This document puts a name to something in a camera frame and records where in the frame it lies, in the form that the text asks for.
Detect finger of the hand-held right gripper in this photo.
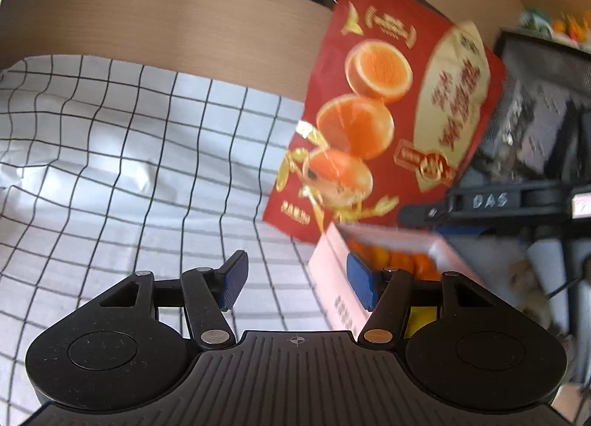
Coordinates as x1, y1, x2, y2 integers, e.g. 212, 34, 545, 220
398, 201, 455, 227

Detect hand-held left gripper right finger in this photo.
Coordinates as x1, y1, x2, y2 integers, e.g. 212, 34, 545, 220
346, 252, 502, 348

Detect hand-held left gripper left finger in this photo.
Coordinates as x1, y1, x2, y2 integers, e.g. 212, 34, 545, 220
95, 249, 249, 349

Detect pink cardboard box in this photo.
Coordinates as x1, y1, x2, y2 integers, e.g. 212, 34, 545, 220
307, 222, 486, 333

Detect small yellow-green guava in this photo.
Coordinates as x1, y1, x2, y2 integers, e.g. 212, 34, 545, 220
406, 307, 437, 337

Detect black computer case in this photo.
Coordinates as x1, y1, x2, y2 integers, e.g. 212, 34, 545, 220
470, 28, 591, 234

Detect red printed snack bag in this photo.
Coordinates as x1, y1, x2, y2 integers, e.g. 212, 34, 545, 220
262, 0, 507, 245

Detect white black-checked cloth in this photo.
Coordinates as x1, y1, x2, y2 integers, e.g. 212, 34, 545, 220
0, 54, 334, 426

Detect colourful small ornaments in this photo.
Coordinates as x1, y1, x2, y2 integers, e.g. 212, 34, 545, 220
516, 7, 591, 44

